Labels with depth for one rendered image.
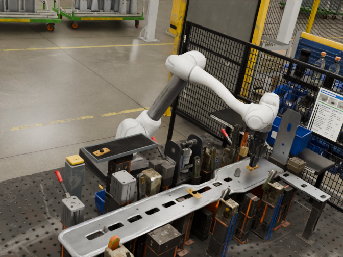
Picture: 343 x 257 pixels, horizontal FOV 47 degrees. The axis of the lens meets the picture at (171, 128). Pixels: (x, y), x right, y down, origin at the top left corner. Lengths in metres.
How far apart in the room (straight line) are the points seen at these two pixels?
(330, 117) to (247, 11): 1.88
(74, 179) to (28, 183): 0.67
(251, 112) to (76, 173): 0.89
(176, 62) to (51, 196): 1.05
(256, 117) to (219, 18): 2.60
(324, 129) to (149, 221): 1.36
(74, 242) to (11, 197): 0.83
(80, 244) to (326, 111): 1.70
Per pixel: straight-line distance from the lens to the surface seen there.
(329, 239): 2.58
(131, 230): 1.75
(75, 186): 1.94
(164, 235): 1.71
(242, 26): 4.24
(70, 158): 1.89
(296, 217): 2.65
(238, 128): 2.34
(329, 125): 2.66
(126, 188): 1.86
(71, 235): 1.72
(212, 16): 4.56
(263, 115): 2.00
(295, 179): 2.41
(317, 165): 2.58
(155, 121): 2.69
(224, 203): 1.96
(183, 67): 2.28
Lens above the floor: 2.14
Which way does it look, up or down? 26 degrees down
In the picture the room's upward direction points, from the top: 10 degrees clockwise
